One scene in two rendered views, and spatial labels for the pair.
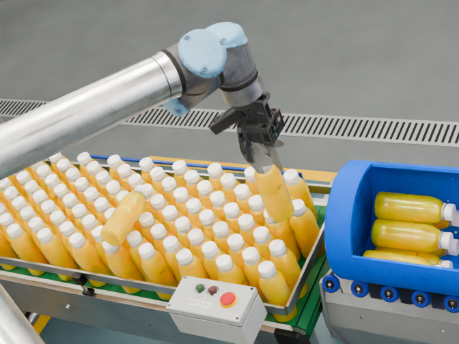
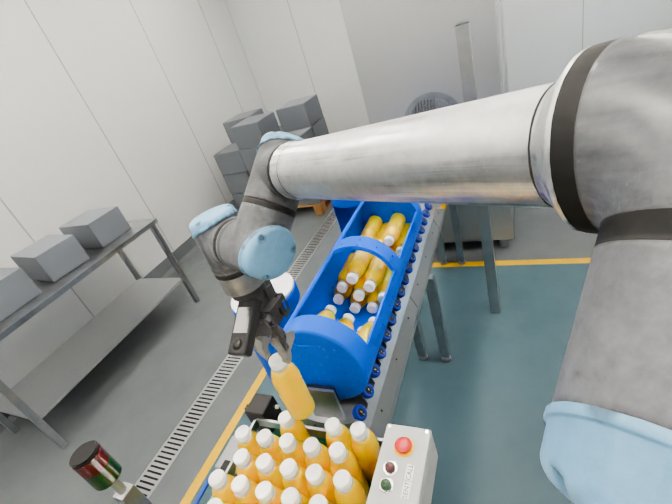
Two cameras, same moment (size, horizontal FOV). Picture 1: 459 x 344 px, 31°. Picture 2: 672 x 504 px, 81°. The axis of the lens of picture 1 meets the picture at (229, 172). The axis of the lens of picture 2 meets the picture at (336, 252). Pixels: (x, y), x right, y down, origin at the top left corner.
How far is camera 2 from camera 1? 1.62 m
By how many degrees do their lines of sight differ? 79
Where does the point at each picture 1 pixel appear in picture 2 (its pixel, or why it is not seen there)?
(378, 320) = (385, 398)
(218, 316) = (425, 453)
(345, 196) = (324, 323)
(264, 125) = (274, 298)
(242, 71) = not seen: hidden behind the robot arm
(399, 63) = not seen: outside the picture
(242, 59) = not seen: hidden behind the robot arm
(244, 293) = (395, 432)
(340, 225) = (347, 333)
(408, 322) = (389, 377)
